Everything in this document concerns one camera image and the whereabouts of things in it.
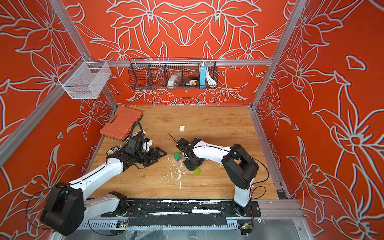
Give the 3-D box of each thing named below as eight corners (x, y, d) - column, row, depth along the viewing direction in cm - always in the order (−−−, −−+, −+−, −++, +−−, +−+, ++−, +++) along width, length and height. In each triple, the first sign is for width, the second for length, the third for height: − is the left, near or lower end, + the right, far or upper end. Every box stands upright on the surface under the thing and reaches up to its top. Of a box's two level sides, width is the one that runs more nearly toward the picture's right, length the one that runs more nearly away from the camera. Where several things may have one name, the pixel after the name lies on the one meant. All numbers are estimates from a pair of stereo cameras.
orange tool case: (102, 135, 103) (98, 131, 99) (121, 110, 118) (119, 106, 114) (125, 141, 99) (123, 138, 96) (142, 115, 115) (141, 111, 111)
